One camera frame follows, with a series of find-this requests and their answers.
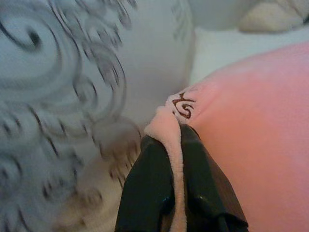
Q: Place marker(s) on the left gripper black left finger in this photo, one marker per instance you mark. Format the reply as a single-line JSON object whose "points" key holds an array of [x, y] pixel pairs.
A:
{"points": [[147, 193]]}

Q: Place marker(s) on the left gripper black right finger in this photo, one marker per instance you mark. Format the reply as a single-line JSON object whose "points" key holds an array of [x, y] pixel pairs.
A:
{"points": [[205, 193]]}

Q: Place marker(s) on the pink plush pillow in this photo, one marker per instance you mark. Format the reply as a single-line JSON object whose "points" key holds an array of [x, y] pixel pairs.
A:
{"points": [[253, 120]]}

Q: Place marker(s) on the grey printed large pillow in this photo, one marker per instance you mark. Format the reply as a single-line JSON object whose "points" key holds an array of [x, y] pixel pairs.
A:
{"points": [[60, 84]]}

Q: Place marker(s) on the white quilted mattress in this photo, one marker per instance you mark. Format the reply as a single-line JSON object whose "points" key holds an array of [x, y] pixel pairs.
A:
{"points": [[217, 53]]}

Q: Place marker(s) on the beige plush toy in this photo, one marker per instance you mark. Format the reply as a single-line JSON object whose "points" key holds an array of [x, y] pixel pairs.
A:
{"points": [[270, 17]]}

